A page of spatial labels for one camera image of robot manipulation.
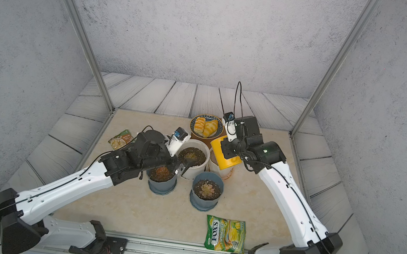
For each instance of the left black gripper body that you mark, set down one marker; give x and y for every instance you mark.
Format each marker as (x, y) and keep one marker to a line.
(131, 171)

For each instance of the yellow watering can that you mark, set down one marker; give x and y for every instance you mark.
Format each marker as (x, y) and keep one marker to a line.
(225, 153)

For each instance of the blue pot red succulent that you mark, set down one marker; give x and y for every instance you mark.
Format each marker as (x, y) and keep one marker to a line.
(161, 180)

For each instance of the white pot bright green succulent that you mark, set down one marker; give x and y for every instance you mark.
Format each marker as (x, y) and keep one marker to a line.
(212, 166)

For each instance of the large white pot dark soil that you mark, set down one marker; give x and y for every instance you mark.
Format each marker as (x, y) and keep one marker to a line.
(197, 154)

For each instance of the blue pot pink succulent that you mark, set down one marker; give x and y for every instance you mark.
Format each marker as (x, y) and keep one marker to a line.
(206, 191)

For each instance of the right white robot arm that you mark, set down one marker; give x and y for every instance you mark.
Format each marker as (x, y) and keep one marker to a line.
(308, 234)

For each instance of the brown wooden tray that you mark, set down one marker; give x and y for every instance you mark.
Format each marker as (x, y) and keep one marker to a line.
(209, 140)

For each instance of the green soup packet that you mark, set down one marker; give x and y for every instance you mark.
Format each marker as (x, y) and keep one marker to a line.
(121, 140)

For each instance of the blue patterned plate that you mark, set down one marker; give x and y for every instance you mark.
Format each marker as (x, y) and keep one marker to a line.
(206, 126)

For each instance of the right striped bread roll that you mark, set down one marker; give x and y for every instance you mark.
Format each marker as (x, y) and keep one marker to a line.
(210, 128)

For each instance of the striped bread roll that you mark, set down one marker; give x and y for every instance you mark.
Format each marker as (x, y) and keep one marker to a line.
(199, 125)
(210, 128)

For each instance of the left striped bread roll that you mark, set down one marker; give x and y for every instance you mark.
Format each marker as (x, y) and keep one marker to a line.
(199, 125)

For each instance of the green Fox's candy bag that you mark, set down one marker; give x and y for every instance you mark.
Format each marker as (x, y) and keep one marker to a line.
(225, 235)

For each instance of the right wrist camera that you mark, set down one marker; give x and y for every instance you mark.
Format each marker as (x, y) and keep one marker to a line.
(228, 121)

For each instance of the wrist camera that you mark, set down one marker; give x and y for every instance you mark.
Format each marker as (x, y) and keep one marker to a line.
(176, 140)
(228, 121)

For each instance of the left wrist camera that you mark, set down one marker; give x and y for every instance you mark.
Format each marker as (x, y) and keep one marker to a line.
(176, 140)

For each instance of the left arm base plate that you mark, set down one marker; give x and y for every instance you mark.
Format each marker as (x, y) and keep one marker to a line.
(112, 247)

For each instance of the right aluminium frame post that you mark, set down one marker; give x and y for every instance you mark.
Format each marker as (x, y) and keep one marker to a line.
(347, 45)

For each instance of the aluminium frame post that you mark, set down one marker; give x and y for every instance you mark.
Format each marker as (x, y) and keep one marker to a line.
(79, 29)
(347, 45)

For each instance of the left aluminium frame post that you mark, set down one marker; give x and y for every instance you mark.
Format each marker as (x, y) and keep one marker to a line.
(79, 29)

